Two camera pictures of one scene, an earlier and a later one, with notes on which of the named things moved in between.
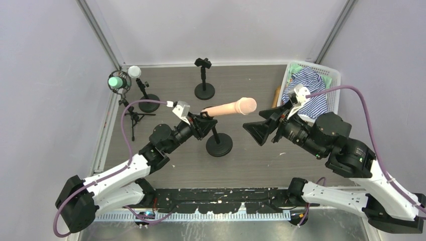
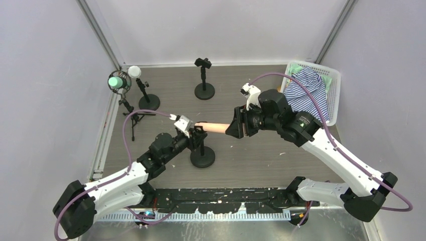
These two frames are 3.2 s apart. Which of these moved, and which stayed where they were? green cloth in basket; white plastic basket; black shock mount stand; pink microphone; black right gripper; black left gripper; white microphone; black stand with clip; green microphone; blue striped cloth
Moved: black left gripper; pink microphone; black shock mount stand; black right gripper
Stayed: green microphone; black stand with clip; blue striped cloth; white plastic basket; white microphone; green cloth in basket
